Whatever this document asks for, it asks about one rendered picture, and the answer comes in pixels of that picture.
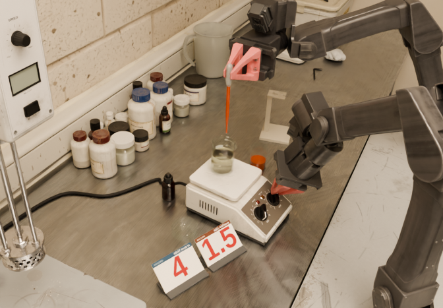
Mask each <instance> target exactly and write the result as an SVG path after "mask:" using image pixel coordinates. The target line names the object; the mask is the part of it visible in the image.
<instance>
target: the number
mask: <svg viewBox="0 0 443 308"><path fill-rule="evenodd" d="M200 268H202V267H201V265H200V263H199V261H198V259H197V257H196V255H195V253H194V251H193V249H192V247H189V248H188V249H185V250H184V251H182V252H180V253H179V254H177V255H175V256H174V257H172V258H170V259H169V260H167V261H165V262H163V263H161V264H160V265H158V266H157V267H155V269H156V272H157V273H158V276H159V277H160V280H161V281H162V284H163V286H164V288H165V289H168V288H170V287H171V286H172V285H174V284H176V283H177V282H179V281H181V280H182V279H183V278H186V277H187V276H188V275H190V274H192V273H193V272H195V271H197V270H198V269H200Z"/></svg>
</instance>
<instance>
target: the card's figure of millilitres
mask: <svg viewBox="0 0 443 308"><path fill-rule="evenodd" d="M238 244H240V242H239V240H238V238H237V236H236V235H235V232H234V231H233V228H232V227H231V224H229V225H227V226H225V227H224V228H222V229H220V230H218V231H217V232H215V233H213V234H212V235H209V236H208V237H206V238H204V239H203V240H201V241H199V242H198V245H199V247H200V249H201V251H202V252H203V254H204V256H205V258H206V260H207V262H208V263H209V262H211V261H213V260H214V259H216V258H218V257H219V256H221V255H222V254H224V253H226V252H227V251H229V250H230V249H232V248H234V247H235V246H237V245H238Z"/></svg>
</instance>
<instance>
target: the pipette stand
mask: <svg viewBox="0 0 443 308"><path fill-rule="evenodd" d="M276 94H278V95H276ZM286 94H287V92H279V91H275V90H269V92H268V99H267V106H266V116H265V122H264V125H263V128H262V131H261V134H260V137H259V140H265V141H268V142H276V143H280V144H287V145H289V140H290V136H289V135H288V134H287V131H288V129H289V127H287V126H283V125H275V124H271V123H270V114H271V108H272V98H278V99H283V100H284V99H285V96H286Z"/></svg>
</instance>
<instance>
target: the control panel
mask: <svg viewBox="0 0 443 308"><path fill-rule="evenodd" d="M271 187H272V184H271V183H270V182H269V181H268V180H267V181H266V182H265V183H264V184H263V186H261V188H259V190H258V191H257V192H256V193H255V194H254V195H253V196H252V198H251V199H250V200H249V201H248V202H247V203H246V205H244V207H242V209H241V211H242V212H243V213H244V214H245V215H246V216H247V217H248V218H249V219H250V220H251V221H252V222H253V223H254V224H255V225H256V226H257V227H258V228H259V229H260V230H261V231H262V232H263V233H264V234H265V235H267V234H268V232H269V231H270V230H271V229H272V228H273V227H274V225H275V224H276V222H277V221H278V220H279V219H280V217H281V216H282V215H283V213H284V212H285V211H286V210H287V208H288V207H289V205H290V204H291V203H290V202H289V201H288V200H287V199H286V198H285V197H284V196H283V195H279V198H280V203H279V204H278V205H277V206H272V205H271V204H270V203H269V202H268V201H267V198H266V196H267V194H268V193H270V192H271ZM261 195H263V196H264V198H263V199H262V198H261ZM257 200H259V201H260V204H258V203H257V202H256V201H257ZM262 204H265V205H266V211H267V213H268V218H267V219H266V220H265V221H260V220H258V219H257V218H256V217H255V215H254V209H255V208H256V207H258V206H261V205H262Z"/></svg>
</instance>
